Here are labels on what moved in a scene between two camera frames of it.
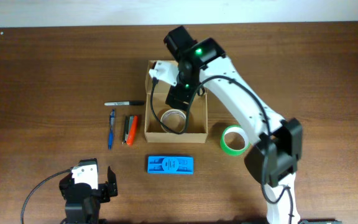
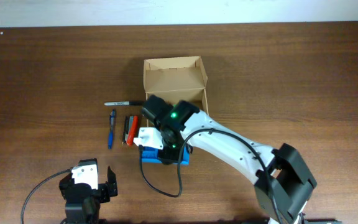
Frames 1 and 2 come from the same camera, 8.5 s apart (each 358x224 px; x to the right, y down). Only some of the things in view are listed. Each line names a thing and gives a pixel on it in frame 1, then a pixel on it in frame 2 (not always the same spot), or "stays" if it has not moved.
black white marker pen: [134, 102] stays
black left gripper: [105, 190] stays
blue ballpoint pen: [111, 128] stays
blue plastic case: [173, 165] -> [150, 155]
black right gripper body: [177, 101] -> [169, 154]
